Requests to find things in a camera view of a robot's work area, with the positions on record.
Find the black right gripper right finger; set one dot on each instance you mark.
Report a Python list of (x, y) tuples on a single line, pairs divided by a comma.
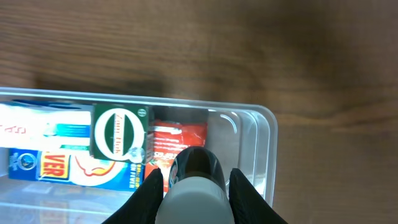
[(247, 205)]

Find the red Panadol ActiFast box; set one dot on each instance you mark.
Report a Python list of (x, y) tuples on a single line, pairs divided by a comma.
[(169, 139)]

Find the dark syrup bottle white cap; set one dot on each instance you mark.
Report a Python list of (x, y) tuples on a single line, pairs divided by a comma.
[(196, 192)]

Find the green white round-logo box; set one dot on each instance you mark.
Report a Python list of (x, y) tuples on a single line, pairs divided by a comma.
[(122, 133)]

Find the clear plastic container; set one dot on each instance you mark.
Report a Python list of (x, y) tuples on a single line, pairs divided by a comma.
[(241, 136)]

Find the blue fever patch box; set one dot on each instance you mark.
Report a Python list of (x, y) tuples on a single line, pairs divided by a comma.
[(80, 169)]

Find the white blue Panadol box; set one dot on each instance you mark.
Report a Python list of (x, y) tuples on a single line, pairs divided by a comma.
[(45, 126)]

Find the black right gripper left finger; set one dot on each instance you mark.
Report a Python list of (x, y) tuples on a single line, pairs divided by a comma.
[(143, 204)]

